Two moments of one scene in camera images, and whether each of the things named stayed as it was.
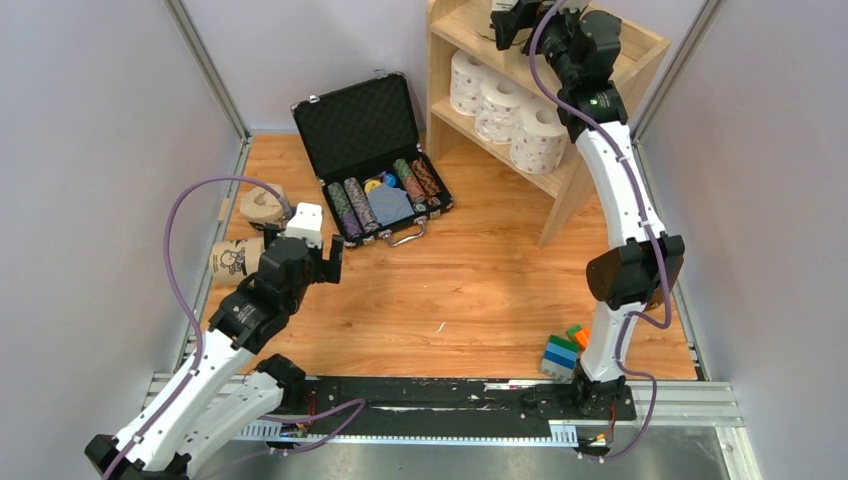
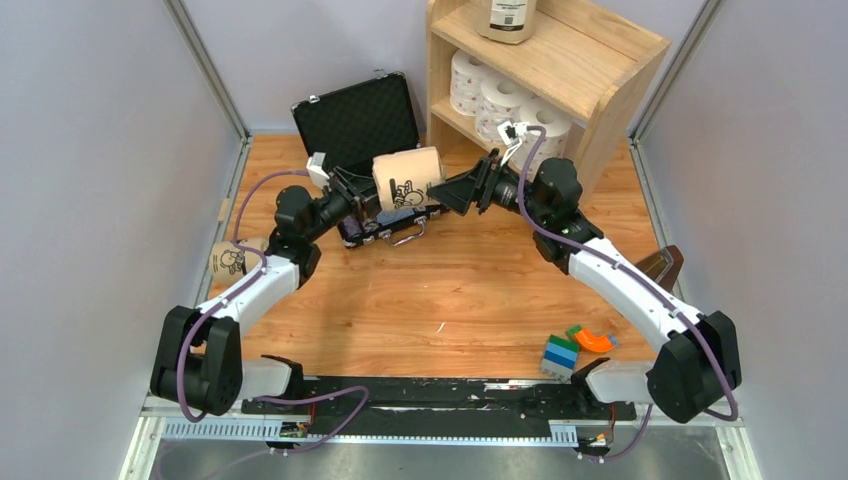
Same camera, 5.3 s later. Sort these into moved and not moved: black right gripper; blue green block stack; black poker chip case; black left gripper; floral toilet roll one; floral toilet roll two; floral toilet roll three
Moved: black left gripper; black right gripper
Not moved: blue green block stack; floral toilet roll three; floral toilet roll two; black poker chip case; floral toilet roll one
